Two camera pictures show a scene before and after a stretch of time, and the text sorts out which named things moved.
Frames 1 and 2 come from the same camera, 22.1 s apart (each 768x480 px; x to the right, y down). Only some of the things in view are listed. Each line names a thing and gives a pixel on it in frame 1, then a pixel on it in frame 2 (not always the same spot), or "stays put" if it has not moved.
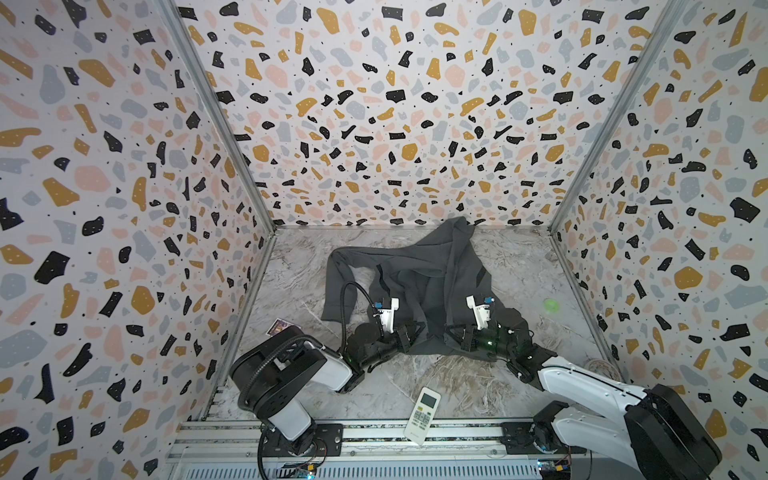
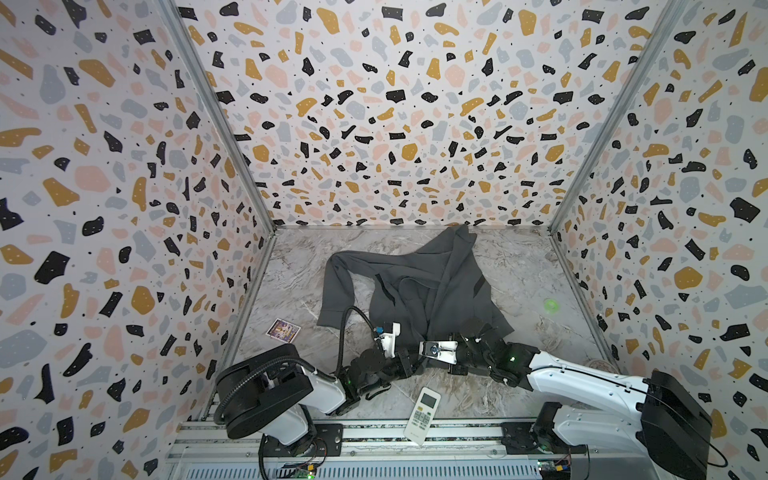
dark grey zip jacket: x=439 y=282 stays put
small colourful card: x=279 y=325 stays put
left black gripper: x=401 y=342 → x=402 y=364
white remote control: x=420 y=422 stays put
